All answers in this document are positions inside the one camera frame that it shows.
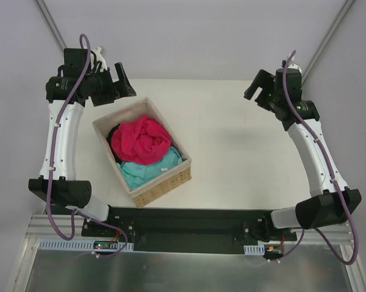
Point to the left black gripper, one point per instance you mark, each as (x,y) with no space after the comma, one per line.
(110,86)

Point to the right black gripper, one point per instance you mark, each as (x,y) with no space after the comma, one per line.
(262,92)

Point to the pink t shirt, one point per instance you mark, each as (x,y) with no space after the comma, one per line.
(143,141)

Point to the wicker laundry basket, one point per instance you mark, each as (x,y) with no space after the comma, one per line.
(161,185)

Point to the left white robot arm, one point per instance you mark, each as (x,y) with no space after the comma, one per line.
(83,75)

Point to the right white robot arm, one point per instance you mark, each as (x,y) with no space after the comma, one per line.
(331,198)

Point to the teal t shirt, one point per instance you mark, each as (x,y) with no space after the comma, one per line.
(137,175)

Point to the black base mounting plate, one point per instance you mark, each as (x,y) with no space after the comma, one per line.
(207,231)

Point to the left aluminium frame post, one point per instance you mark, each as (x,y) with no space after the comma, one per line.
(50,23)

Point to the aluminium frame post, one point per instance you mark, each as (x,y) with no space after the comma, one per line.
(345,8)
(50,23)

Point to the right aluminium frame post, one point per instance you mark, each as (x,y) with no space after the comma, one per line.
(345,8)

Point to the right slotted cable duct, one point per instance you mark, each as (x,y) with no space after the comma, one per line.
(254,250)

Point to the slotted cable duct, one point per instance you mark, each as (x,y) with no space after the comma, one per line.
(254,250)
(84,245)

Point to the left slotted cable duct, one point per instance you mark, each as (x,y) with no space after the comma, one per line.
(84,245)

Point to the aluminium front rail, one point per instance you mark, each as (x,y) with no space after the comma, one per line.
(40,227)

